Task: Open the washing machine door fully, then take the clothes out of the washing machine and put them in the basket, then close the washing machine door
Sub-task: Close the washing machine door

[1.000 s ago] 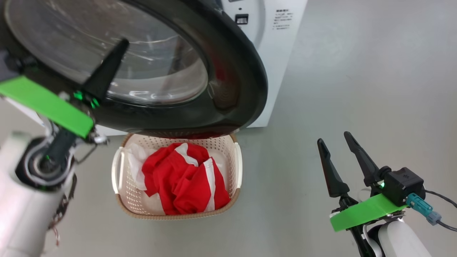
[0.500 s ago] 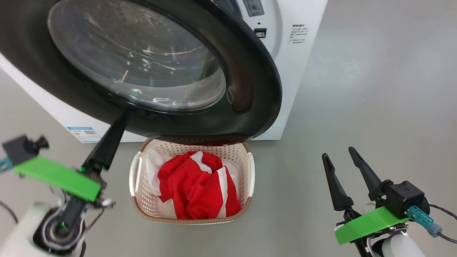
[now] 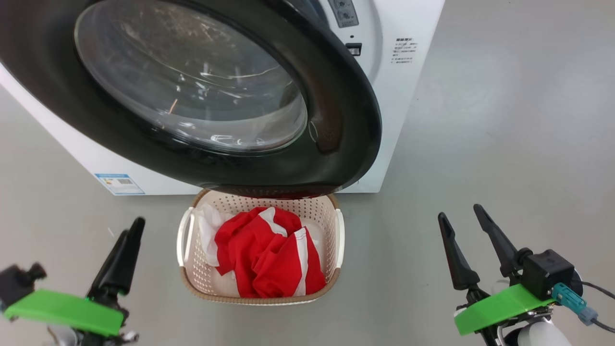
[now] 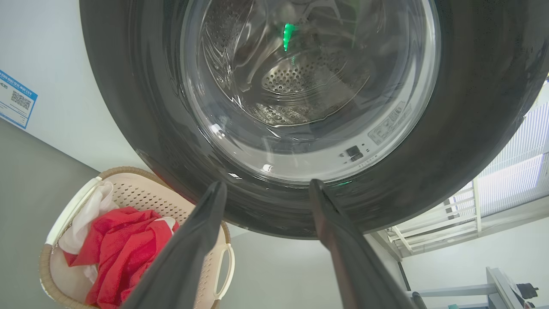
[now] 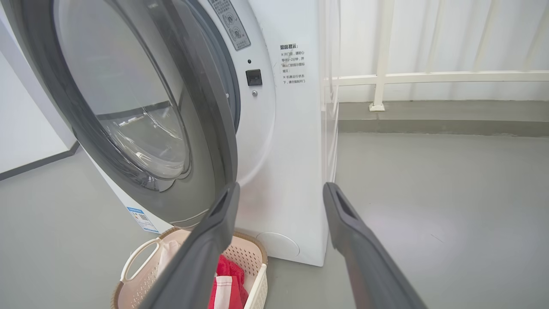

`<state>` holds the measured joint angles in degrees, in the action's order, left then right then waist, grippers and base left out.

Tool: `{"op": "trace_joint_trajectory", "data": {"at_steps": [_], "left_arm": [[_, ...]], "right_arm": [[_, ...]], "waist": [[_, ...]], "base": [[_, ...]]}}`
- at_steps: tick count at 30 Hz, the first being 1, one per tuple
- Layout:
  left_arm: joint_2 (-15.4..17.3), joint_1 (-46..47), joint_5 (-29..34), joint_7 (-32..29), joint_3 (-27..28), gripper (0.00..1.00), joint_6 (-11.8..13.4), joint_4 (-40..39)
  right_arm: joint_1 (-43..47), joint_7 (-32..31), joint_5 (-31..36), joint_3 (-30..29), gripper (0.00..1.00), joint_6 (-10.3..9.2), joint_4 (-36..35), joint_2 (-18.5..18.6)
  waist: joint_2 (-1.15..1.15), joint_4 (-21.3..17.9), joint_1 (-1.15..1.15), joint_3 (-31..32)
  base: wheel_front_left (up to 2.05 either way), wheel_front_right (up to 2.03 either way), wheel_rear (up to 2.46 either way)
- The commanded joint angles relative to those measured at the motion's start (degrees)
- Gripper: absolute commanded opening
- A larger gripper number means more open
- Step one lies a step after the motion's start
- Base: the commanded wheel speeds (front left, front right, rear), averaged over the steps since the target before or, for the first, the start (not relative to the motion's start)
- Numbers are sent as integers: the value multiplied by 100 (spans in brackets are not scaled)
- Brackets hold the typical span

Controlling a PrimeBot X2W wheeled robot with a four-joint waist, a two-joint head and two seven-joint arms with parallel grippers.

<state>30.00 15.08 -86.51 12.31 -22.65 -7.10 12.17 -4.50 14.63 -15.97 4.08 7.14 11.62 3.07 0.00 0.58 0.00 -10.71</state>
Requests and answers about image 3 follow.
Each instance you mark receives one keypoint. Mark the grey warning label panel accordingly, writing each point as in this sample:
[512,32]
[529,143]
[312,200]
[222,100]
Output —
[343,12]

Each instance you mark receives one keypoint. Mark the red garment with white stripes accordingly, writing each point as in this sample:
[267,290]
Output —
[283,269]

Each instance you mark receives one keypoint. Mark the left gripper body green plate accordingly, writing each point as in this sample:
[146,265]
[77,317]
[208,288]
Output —
[62,312]

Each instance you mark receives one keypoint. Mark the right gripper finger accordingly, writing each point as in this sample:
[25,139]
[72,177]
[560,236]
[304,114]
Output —
[456,254]
[495,240]

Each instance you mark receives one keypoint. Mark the cream perforated basket brown rim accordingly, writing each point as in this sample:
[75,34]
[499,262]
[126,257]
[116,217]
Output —
[197,274]

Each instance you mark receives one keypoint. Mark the white front-load washing machine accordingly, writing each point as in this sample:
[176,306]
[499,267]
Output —
[413,120]

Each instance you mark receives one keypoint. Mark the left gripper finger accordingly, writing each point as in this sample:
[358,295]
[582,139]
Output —
[108,271]
[127,264]

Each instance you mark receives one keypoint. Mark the printed text label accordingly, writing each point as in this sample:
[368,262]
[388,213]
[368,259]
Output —
[404,51]

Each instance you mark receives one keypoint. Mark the black door latch socket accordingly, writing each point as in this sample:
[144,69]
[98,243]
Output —
[353,49]

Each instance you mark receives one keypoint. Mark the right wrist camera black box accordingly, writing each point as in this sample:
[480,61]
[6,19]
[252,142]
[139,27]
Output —
[547,271]

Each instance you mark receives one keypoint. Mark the black round glass washer door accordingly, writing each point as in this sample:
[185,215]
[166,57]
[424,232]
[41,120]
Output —
[336,96]

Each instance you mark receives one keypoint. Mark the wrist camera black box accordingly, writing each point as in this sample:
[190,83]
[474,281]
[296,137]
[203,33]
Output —
[547,271]
[17,286]

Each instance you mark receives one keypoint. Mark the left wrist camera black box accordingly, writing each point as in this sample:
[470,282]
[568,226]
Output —
[17,286]

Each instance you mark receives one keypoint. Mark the blue white energy label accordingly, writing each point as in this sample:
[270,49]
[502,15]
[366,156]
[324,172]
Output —
[120,184]

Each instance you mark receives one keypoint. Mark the right gripper body green plate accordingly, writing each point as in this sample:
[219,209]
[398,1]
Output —
[504,307]

